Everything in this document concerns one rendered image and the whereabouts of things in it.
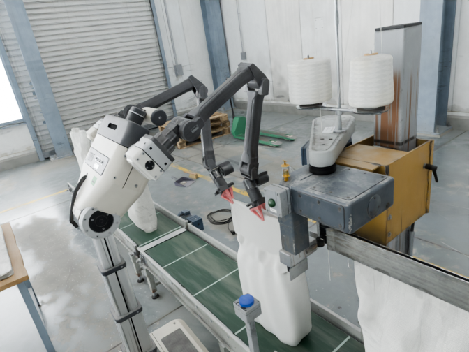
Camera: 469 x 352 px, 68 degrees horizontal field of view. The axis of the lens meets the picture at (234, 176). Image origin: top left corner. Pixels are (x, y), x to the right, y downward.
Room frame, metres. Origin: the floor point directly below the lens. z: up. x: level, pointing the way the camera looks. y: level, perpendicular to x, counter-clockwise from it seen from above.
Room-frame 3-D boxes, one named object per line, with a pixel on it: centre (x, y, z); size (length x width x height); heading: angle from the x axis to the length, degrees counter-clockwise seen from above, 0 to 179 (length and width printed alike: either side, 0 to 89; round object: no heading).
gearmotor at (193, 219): (2.79, 0.48, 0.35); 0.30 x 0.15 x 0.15; 35
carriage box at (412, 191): (1.24, -0.57, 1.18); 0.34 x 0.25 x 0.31; 125
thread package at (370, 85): (1.15, -0.49, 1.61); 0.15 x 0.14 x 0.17; 35
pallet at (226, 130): (7.07, 0.67, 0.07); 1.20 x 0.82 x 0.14; 123
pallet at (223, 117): (7.04, 0.67, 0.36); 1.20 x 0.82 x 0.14; 121
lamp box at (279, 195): (1.03, -0.13, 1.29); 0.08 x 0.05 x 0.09; 35
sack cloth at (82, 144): (3.98, 1.69, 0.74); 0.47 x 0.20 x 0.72; 37
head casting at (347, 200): (1.02, -0.31, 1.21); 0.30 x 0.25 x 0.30; 35
